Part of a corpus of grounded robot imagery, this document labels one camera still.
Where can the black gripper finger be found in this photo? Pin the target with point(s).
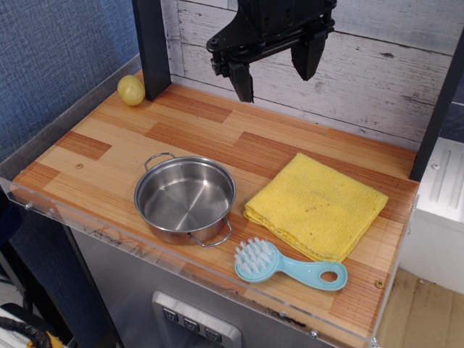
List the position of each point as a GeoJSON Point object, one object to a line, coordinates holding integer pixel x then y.
{"type": "Point", "coordinates": [242, 81]}
{"type": "Point", "coordinates": [307, 52]}

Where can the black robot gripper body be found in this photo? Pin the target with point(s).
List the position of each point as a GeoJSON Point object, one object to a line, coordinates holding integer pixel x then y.
{"type": "Point", "coordinates": [263, 28]}

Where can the light blue scrub brush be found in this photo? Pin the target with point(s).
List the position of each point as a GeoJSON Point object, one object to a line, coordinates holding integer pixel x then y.
{"type": "Point", "coordinates": [257, 260]}

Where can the yellow egg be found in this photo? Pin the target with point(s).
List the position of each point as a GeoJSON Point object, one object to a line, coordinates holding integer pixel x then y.
{"type": "Point", "coordinates": [131, 90]}

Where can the stainless steel pot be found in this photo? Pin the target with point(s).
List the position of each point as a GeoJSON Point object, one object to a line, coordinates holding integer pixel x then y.
{"type": "Point", "coordinates": [186, 200]}

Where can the yellow folded cloth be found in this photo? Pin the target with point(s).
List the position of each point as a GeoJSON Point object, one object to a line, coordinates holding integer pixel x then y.
{"type": "Point", "coordinates": [315, 209]}

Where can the white aluminium side unit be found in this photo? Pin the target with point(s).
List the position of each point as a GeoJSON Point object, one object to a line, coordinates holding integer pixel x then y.
{"type": "Point", "coordinates": [433, 246]}

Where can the grey button control panel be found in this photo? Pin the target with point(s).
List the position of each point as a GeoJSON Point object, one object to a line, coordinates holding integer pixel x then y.
{"type": "Point", "coordinates": [182, 325]}

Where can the yellow black object bottom left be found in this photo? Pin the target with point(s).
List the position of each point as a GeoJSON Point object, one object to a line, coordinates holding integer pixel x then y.
{"type": "Point", "coordinates": [20, 328]}

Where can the black left vertical post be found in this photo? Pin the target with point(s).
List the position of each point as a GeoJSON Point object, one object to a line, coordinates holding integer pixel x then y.
{"type": "Point", "coordinates": [152, 46]}

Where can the black vertical post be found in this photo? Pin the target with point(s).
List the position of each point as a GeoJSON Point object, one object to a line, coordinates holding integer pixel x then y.
{"type": "Point", "coordinates": [152, 46]}
{"type": "Point", "coordinates": [439, 114]}

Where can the black right vertical post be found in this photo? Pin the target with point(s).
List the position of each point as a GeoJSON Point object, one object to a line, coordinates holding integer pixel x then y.
{"type": "Point", "coordinates": [439, 114]}

